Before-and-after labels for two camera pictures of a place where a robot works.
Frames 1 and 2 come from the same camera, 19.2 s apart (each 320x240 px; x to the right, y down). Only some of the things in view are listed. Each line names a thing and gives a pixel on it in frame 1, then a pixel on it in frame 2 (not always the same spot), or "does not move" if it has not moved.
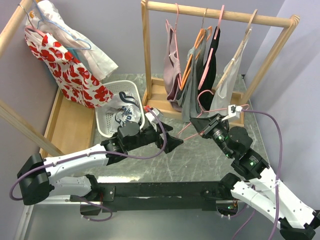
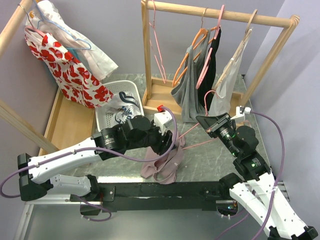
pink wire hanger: x=175 y=32 to x=206 y=113
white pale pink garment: x=49 y=18 does not move
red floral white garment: x=77 y=83 does not move
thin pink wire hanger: x=203 y=112 to x=163 y=78
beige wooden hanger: x=238 y=51 does not move
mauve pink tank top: x=172 y=68 to x=164 y=169
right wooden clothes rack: x=154 y=93 does not move
